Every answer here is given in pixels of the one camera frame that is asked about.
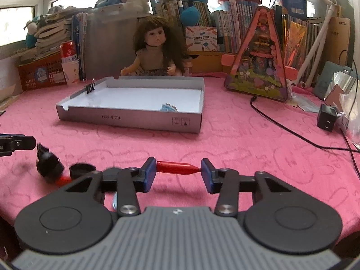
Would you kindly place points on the wooden drawer organizer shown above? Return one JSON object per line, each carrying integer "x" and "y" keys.
{"x": 208, "y": 63}

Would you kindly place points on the small brown jar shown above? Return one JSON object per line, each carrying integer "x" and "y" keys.
{"x": 188, "y": 67}

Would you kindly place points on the white pipe frame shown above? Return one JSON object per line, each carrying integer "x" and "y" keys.
{"x": 317, "y": 36}

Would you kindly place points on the small blue plush toy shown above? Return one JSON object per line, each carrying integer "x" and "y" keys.
{"x": 108, "y": 0}

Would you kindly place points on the orange plastic crate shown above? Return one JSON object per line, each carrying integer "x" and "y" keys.
{"x": 42, "y": 76}

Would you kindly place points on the blue upright folders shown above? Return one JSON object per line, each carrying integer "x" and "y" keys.
{"x": 78, "y": 45}

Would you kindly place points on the black binder clip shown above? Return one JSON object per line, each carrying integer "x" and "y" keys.
{"x": 90, "y": 88}

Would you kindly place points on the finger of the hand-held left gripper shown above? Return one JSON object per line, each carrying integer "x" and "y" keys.
{"x": 19, "y": 143}

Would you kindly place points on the row of upright books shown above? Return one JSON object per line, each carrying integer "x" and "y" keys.
{"x": 239, "y": 19}

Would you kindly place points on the pink triangular toy playset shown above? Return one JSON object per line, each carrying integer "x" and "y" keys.
{"x": 261, "y": 62}

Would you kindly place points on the pink rabbit-print tablecloth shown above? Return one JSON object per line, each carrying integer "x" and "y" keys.
{"x": 225, "y": 146}

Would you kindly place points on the red soda can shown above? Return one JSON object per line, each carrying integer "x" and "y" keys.
{"x": 67, "y": 50}

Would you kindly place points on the teal notebook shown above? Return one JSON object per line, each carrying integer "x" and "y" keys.
{"x": 327, "y": 78}

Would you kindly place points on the silver plastic bag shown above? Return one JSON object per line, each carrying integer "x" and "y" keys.
{"x": 348, "y": 95}

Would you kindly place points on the thin paper booklets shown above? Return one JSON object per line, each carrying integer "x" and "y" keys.
{"x": 8, "y": 102}

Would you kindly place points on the black round cap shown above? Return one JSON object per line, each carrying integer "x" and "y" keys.
{"x": 81, "y": 169}
{"x": 50, "y": 164}

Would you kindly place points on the grey plastic storage box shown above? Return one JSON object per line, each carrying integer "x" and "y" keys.
{"x": 112, "y": 47}

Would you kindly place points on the stack of flat books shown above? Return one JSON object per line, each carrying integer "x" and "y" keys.
{"x": 53, "y": 31}

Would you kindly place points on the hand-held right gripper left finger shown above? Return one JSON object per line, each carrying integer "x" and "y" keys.
{"x": 150, "y": 174}

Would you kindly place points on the colourful printed cardboard box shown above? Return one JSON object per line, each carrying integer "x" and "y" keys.
{"x": 201, "y": 39}

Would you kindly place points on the clear plastic packet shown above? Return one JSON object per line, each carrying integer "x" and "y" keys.
{"x": 308, "y": 105}

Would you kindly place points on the gold foil packets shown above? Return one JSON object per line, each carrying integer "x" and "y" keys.
{"x": 295, "y": 39}

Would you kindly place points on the white paper cup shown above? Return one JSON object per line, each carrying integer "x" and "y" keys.
{"x": 71, "y": 73}

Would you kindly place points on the brown-haired baby doll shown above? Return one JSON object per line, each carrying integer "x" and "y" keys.
{"x": 153, "y": 38}

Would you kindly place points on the blue hair clip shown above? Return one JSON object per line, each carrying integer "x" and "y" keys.
{"x": 168, "y": 107}

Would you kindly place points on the blue and white plush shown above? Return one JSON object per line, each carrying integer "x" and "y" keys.
{"x": 31, "y": 38}

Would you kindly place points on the black power adapter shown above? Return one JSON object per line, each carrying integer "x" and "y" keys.
{"x": 327, "y": 118}

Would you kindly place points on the grey cardboard tray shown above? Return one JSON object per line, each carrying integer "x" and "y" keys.
{"x": 135, "y": 95}

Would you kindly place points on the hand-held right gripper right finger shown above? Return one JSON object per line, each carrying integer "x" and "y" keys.
{"x": 206, "y": 177}

